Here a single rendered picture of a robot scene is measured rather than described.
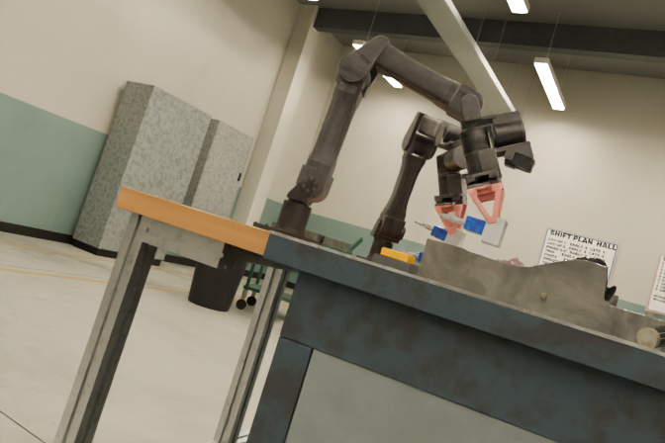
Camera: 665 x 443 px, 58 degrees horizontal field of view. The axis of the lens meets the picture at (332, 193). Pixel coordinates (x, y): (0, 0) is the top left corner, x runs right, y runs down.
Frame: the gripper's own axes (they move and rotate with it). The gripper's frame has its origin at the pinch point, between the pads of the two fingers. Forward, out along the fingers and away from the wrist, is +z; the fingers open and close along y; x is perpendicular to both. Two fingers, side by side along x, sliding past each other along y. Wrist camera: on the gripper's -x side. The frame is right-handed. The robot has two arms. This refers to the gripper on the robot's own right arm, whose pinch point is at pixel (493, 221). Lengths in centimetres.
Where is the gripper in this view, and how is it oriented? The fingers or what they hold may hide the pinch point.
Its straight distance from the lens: 126.1
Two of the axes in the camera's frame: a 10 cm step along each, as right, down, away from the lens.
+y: 3.3, 2.0, 9.2
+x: -9.3, 2.2, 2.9
